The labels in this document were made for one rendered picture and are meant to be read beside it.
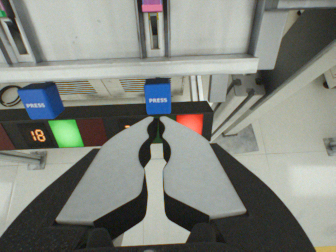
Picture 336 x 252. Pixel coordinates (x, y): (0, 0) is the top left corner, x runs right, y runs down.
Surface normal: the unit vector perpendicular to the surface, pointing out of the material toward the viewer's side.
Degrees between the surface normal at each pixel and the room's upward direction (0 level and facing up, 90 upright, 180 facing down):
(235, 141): 0
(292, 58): 90
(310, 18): 90
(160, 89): 48
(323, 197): 0
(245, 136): 0
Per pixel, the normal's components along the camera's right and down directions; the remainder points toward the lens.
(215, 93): 0.04, 0.50
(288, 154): 0.00, -0.30
